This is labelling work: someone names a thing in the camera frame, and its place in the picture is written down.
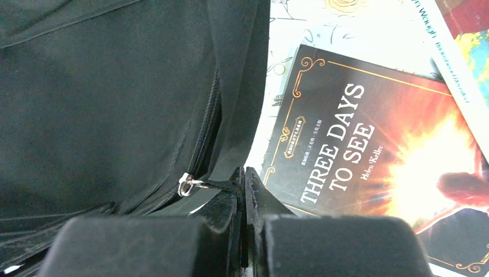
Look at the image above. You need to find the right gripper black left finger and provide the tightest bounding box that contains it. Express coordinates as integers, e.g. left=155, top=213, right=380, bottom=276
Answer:
left=38, top=167, right=245, bottom=276

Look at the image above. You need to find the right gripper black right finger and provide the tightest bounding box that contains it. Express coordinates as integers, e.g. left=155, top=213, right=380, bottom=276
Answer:
left=244, top=167, right=432, bottom=276

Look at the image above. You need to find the black student backpack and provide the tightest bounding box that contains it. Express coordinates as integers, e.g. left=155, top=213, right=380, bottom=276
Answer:
left=1, top=1, right=270, bottom=276

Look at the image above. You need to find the Three Days To See book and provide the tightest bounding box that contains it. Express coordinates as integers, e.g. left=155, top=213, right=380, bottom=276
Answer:
left=261, top=45, right=488, bottom=276

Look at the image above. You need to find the Evelyn Waugh paperback book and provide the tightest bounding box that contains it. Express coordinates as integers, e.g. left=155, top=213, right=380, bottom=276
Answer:
left=409, top=0, right=488, bottom=158

